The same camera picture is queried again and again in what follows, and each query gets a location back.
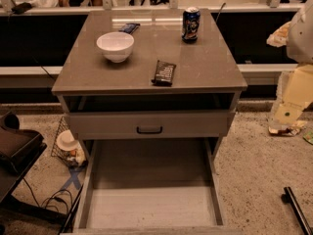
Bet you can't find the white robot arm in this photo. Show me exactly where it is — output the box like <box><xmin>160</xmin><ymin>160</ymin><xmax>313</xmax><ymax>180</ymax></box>
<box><xmin>274</xmin><ymin>0</ymin><xmax>313</xmax><ymax>125</ymax></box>

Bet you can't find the green packet on floor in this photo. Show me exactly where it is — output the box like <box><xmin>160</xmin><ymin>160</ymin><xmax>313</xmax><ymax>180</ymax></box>
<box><xmin>303</xmin><ymin>131</ymin><xmax>313</xmax><ymax>145</ymax></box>

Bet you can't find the open grey middle drawer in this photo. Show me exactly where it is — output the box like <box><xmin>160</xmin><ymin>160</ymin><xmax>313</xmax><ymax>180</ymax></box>
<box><xmin>63</xmin><ymin>138</ymin><xmax>244</xmax><ymax>235</ymax></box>

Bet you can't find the white cup in basket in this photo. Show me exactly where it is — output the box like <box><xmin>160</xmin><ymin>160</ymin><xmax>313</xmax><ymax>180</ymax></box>
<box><xmin>56</xmin><ymin>130</ymin><xmax>78</xmax><ymax>152</ymax></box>

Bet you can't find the black cable on floor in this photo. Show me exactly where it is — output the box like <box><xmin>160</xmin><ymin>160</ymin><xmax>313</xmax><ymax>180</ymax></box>
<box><xmin>22</xmin><ymin>177</ymin><xmax>74</xmax><ymax>213</ymax></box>

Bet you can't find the grey drawer cabinet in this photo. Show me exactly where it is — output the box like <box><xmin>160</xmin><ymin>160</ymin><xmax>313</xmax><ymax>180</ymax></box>
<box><xmin>51</xmin><ymin>7</ymin><xmax>248</xmax><ymax>235</ymax></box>

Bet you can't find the blue pepsi can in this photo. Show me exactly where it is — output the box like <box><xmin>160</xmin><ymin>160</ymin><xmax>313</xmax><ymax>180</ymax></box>
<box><xmin>182</xmin><ymin>7</ymin><xmax>201</xmax><ymax>43</ymax></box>

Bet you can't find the dark chocolate bar wrapper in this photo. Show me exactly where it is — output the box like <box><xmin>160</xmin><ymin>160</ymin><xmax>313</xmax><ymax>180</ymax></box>
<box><xmin>152</xmin><ymin>60</ymin><xmax>176</xmax><ymax>86</ymax></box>

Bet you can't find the black tray on stand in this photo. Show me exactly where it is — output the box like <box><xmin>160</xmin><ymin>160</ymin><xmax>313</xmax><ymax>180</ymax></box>
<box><xmin>0</xmin><ymin>112</ymin><xmax>47</xmax><ymax>202</ymax></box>

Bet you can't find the blue snack bar wrapper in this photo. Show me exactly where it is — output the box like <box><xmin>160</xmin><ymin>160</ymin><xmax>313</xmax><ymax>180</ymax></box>
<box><xmin>118</xmin><ymin>23</ymin><xmax>140</xmax><ymax>34</ymax></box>

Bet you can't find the black bar on floor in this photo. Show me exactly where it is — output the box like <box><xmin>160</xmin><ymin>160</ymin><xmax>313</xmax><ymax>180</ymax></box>
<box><xmin>281</xmin><ymin>187</ymin><xmax>313</xmax><ymax>235</ymax></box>

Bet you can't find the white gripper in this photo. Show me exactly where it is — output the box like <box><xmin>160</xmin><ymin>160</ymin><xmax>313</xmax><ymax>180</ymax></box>
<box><xmin>274</xmin><ymin>64</ymin><xmax>313</xmax><ymax>123</ymax></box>

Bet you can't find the wire basket with items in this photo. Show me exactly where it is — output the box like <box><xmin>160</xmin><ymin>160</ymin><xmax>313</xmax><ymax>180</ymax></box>
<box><xmin>51</xmin><ymin>117</ymin><xmax>87</xmax><ymax>167</ymax></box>

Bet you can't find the white ceramic bowl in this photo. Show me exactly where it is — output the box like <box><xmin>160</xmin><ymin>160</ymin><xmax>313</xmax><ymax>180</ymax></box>
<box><xmin>96</xmin><ymin>31</ymin><xmax>135</xmax><ymax>63</ymax></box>

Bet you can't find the brown snack bag on floor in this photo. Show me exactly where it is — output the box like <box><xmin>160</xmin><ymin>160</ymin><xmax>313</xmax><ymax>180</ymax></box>
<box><xmin>268</xmin><ymin>119</ymin><xmax>307</xmax><ymax>136</ymax></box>

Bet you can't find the black device on ledge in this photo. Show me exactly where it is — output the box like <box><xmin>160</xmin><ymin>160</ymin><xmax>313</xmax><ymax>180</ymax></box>
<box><xmin>12</xmin><ymin>2</ymin><xmax>32</xmax><ymax>15</ymax></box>

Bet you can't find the closed grey drawer black handle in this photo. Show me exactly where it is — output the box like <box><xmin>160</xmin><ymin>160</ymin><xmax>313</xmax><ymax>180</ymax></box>
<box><xmin>65</xmin><ymin>111</ymin><xmax>235</xmax><ymax>140</ymax></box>

